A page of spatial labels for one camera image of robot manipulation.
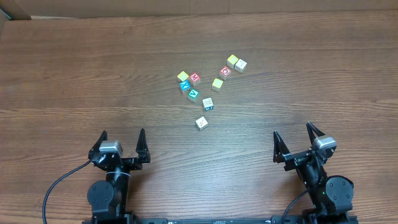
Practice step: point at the white block yellow S side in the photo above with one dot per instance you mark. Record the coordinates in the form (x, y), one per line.
(201, 123)

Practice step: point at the yellow block upper right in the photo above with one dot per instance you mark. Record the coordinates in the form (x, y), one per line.
(231, 61)

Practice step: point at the green V letter block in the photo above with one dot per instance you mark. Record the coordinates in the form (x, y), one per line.
(193, 95)

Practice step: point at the red circle picture block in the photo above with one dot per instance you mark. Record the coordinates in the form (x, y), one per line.
(225, 72)

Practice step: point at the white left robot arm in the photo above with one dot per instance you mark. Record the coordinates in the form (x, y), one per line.
(108, 197)

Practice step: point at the yellow block left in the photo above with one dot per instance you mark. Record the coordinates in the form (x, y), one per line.
(182, 76)

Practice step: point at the blue X letter block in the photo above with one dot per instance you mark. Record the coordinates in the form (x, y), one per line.
(185, 86)

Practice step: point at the white block upper right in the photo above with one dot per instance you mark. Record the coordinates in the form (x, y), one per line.
(240, 65)

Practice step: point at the yellow block middle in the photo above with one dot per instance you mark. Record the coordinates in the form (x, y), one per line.
(217, 84)

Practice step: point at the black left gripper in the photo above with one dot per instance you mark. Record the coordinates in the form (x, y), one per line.
(123, 162)

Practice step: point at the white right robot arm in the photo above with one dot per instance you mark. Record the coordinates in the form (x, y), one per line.
(331, 196)

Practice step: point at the red M letter block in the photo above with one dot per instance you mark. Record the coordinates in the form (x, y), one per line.
(194, 78)

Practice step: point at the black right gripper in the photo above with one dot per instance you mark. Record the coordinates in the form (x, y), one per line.
(300, 157)

